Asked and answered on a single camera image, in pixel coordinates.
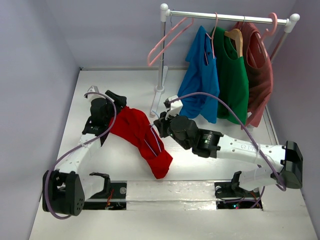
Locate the light blue wire hanger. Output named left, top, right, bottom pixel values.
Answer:
left=144, top=110, right=162, bottom=157

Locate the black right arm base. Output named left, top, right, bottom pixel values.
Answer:
left=214, top=171, right=263, bottom=210

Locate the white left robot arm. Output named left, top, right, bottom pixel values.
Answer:
left=42, top=86, right=127, bottom=220

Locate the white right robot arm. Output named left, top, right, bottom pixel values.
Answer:
left=153, top=112, right=303, bottom=196

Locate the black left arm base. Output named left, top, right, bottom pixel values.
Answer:
left=83, top=172, right=127, bottom=211

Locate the blue t-shirt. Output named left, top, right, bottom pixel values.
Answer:
left=177, top=26, right=220, bottom=124

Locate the green t-shirt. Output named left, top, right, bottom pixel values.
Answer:
left=213, top=27, right=249, bottom=124

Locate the dusty red t-shirt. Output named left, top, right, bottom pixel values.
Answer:
left=233, top=21, right=274, bottom=128

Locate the wooden hanger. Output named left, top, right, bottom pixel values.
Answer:
left=224, top=28, right=243, bottom=58

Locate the thick pink plastic hanger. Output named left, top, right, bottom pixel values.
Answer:
left=260, top=12, right=278, bottom=42

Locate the white and chrome clothes rack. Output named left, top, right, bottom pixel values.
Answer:
left=147, top=3, right=301, bottom=117

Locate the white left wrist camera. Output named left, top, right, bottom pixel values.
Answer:
left=84, top=85, right=100, bottom=102

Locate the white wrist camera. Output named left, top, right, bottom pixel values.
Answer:
left=164, top=95, right=183, bottom=120
left=84, top=85, right=100, bottom=102

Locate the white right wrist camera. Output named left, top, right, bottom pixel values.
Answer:
left=164, top=95, right=183, bottom=120

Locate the thin pink wire hanger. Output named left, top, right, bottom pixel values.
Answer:
left=207, top=12, right=218, bottom=59

